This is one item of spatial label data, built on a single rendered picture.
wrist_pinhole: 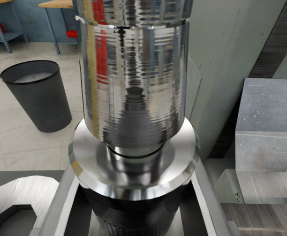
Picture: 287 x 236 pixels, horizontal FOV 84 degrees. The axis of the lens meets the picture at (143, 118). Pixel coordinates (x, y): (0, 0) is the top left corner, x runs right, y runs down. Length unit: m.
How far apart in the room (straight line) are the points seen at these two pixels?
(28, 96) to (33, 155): 0.56
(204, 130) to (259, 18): 0.34
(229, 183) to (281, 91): 0.29
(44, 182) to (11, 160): 1.76
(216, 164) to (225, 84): 0.35
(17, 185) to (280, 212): 0.45
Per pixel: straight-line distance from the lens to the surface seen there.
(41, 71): 2.08
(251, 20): 0.46
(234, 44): 0.46
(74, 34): 4.23
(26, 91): 1.69
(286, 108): 0.59
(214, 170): 0.71
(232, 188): 0.55
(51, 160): 1.75
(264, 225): 0.44
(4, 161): 1.97
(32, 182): 0.20
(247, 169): 0.56
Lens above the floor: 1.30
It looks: 42 degrees down
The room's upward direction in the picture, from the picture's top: 2 degrees clockwise
